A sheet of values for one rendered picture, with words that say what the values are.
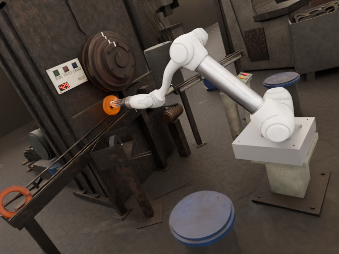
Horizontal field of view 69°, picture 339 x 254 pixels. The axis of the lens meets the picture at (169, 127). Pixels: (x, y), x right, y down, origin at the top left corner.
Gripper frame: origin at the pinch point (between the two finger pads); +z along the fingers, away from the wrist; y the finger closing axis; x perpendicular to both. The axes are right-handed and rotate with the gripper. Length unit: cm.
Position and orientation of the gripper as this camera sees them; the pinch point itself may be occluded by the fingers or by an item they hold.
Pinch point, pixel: (111, 103)
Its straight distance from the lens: 198.8
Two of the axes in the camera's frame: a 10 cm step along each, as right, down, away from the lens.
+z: -7.9, -0.2, 6.1
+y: 5.4, -5.1, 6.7
